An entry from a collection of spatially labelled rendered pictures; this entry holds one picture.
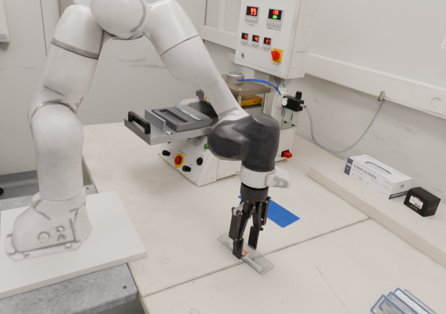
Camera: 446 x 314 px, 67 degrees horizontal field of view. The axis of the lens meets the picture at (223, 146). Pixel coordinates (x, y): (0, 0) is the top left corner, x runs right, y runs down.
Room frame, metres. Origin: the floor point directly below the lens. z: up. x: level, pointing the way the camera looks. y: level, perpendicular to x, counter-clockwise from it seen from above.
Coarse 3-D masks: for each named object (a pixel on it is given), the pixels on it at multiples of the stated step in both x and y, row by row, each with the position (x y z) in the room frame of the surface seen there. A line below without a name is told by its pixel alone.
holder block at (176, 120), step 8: (160, 112) 1.28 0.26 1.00; (168, 112) 1.33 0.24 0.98; (176, 112) 1.31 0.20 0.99; (168, 120) 1.21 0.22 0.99; (176, 120) 1.25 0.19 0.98; (184, 120) 1.23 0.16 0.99; (192, 120) 1.23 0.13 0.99; (208, 120) 1.25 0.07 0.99; (176, 128) 1.16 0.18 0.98; (184, 128) 1.18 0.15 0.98; (192, 128) 1.20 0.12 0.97
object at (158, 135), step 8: (152, 112) 1.23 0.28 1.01; (152, 120) 1.21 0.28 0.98; (160, 120) 1.17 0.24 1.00; (128, 128) 1.21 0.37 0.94; (136, 128) 1.16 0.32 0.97; (152, 128) 1.17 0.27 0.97; (160, 128) 1.17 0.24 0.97; (168, 128) 1.18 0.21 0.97; (200, 128) 1.22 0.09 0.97; (208, 128) 1.24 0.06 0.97; (144, 136) 1.11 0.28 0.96; (152, 136) 1.09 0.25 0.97; (160, 136) 1.10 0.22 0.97; (168, 136) 1.12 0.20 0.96; (176, 136) 1.14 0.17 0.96; (184, 136) 1.17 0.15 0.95; (192, 136) 1.19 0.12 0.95; (152, 144) 1.08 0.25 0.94
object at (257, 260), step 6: (222, 234) 0.85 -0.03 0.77; (222, 240) 0.82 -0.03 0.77; (228, 240) 0.82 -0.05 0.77; (246, 246) 0.81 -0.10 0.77; (246, 252) 0.78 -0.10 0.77; (252, 252) 0.78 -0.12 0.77; (258, 252) 0.79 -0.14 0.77; (246, 258) 0.76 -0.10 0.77; (252, 258) 0.76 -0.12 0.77; (258, 258) 0.76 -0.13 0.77; (264, 258) 0.76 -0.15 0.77; (252, 264) 0.73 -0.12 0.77; (258, 264) 0.74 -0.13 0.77; (264, 264) 0.74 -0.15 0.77; (270, 264) 0.74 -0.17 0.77; (264, 270) 0.72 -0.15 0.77
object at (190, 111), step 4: (184, 104) 1.39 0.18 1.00; (180, 108) 1.33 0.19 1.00; (184, 108) 1.34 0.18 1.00; (188, 108) 1.35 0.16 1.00; (192, 108) 1.35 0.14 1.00; (188, 112) 1.30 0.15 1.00; (192, 112) 1.30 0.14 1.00; (196, 112) 1.31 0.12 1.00; (196, 116) 1.26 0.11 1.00; (200, 116) 1.26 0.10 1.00; (204, 116) 1.27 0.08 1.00
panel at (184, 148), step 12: (168, 144) 1.38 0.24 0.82; (180, 144) 1.33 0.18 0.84; (192, 144) 1.28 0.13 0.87; (204, 144) 1.24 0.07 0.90; (168, 156) 1.34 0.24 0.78; (192, 156) 1.25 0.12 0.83; (204, 156) 1.21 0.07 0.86; (180, 168) 1.26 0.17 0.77; (192, 168) 1.21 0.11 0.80; (192, 180) 1.18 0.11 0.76
